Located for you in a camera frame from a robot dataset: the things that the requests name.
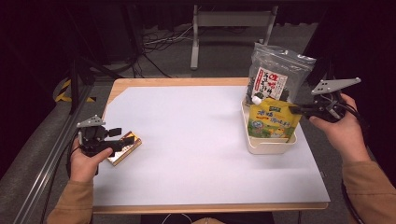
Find person's right hand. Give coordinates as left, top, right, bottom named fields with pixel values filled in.
left=308, top=92, right=372, bottom=164

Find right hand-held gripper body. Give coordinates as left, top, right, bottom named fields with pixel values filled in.
left=306, top=77, right=362, bottom=124

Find white table mat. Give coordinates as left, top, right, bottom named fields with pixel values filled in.
left=92, top=85, right=331, bottom=207

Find yellow spouted pouch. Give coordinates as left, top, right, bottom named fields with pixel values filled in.
left=247, top=95, right=303, bottom=140

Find black floor cable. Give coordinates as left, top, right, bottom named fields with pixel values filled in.
left=40, top=174, right=72, bottom=224

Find aluminium rail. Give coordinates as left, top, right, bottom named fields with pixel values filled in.
left=12, top=83, right=94, bottom=224

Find small gold and brown box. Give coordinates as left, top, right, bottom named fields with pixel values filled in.
left=106, top=131, right=143, bottom=167

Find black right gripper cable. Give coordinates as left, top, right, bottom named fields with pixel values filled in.
left=339, top=92, right=371, bottom=224

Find white plastic container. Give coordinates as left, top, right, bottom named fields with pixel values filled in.
left=241, top=99, right=298, bottom=156

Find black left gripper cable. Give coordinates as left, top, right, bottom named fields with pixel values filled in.
left=65, top=130, right=82, bottom=178

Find clear bag of dark seaweed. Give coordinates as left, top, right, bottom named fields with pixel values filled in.
left=245, top=42, right=317, bottom=105

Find bundle of floor cables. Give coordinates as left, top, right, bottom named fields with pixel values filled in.
left=141, top=24, right=194, bottom=54

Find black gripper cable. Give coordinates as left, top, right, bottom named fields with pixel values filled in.
left=65, top=130, right=82, bottom=178
left=339, top=92, right=371, bottom=224

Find white metal stand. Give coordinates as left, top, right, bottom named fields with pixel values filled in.
left=190, top=4, right=279, bottom=71

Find yellow and black hazard tape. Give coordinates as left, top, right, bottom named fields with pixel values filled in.
left=55, top=78, right=96, bottom=104

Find person's left hand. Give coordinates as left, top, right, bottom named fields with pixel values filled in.
left=68, top=136, right=114, bottom=184

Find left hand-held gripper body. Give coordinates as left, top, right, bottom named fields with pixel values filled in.
left=76, top=114, right=124, bottom=158

